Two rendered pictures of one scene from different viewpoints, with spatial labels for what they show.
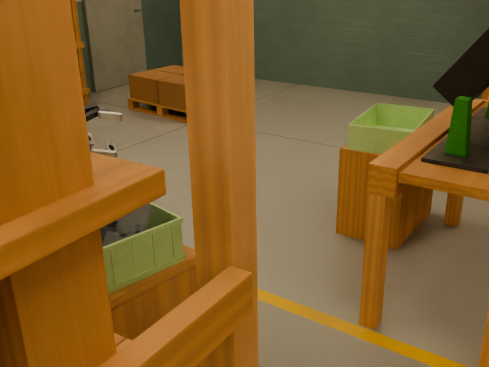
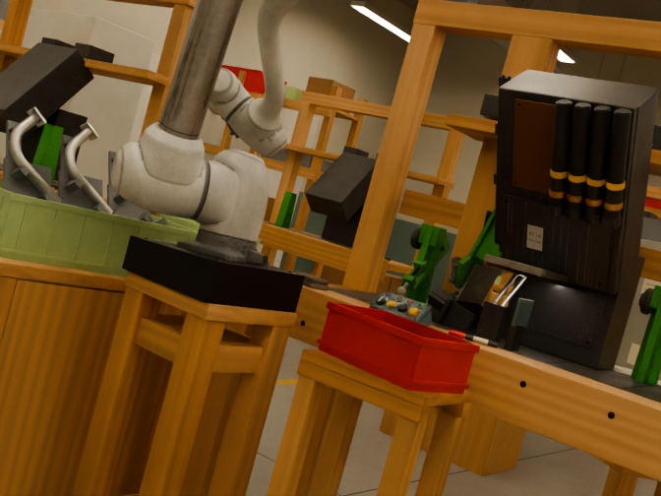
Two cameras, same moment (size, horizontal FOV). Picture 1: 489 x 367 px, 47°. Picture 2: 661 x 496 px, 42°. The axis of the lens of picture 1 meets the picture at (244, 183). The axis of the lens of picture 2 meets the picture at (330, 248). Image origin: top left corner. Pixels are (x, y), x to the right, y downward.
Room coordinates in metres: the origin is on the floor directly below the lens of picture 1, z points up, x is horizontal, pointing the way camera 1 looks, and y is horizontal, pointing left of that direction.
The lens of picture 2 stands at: (1.14, 3.16, 1.14)
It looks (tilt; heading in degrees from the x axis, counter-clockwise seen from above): 3 degrees down; 270
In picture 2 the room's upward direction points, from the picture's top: 15 degrees clockwise
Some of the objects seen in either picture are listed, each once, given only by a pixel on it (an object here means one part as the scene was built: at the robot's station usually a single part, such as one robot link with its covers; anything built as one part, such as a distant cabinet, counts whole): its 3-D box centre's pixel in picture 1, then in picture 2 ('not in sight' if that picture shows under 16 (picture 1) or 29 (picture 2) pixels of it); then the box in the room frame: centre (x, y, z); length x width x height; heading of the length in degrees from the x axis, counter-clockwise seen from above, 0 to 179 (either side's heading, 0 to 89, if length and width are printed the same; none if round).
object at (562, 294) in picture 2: not in sight; (570, 297); (0.40, 0.62, 1.07); 0.30 x 0.18 x 0.34; 146
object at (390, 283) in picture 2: not in sight; (364, 284); (0.48, -8.79, 0.22); 1.20 x 0.81 x 0.44; 57
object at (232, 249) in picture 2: not in sight; (231, 247); (1.37, 0.94, 0.97); 0.22 x 0.18 x 0.06; 149
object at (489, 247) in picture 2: not in sight; (498, 241); (0.66, 0.69, 1.17); 0.13 x 0.12 x 0.20; 146
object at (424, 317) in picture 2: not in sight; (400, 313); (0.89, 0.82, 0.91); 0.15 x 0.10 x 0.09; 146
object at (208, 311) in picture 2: not in sight; (211, 299); (1.38, 0.94, 0.83); 0.32 x 0.32 x 0.04; 51
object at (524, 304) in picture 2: not in sight; (518, 325); (0.58, 0.86, 0.97); 0.10 x 0.02 x 0.14; 56
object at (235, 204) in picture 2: not in sight; (233, 193); (1.40, 0.94, 1.11); 0.18 x 0.16 x 0.22; 24
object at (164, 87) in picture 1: (183, 92); not in sight; (6.92, 0.74, 0.22); 1.20 x 0.81 x 0.44; 49
